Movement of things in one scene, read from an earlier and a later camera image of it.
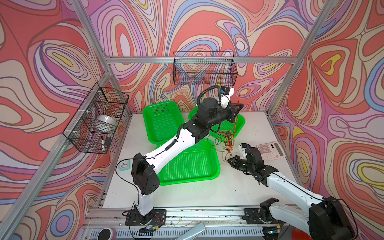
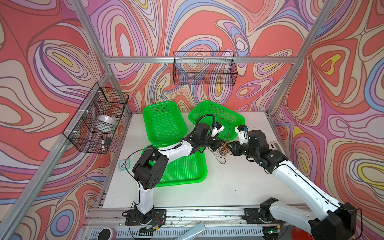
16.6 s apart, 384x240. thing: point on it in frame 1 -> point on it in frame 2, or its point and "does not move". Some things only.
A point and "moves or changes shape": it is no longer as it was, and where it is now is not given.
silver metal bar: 193,233 does not move
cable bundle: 226,139 moves or changes shape
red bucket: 298,234 does not move
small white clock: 124,165 does not move
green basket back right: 227,130 does not move
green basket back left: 163,120 does not move
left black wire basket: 92,129 does not move
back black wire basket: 205,68 does not move
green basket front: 200,163 moves or changes shape
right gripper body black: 242,164 -> 244,149
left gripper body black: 219,116 -> 208,142
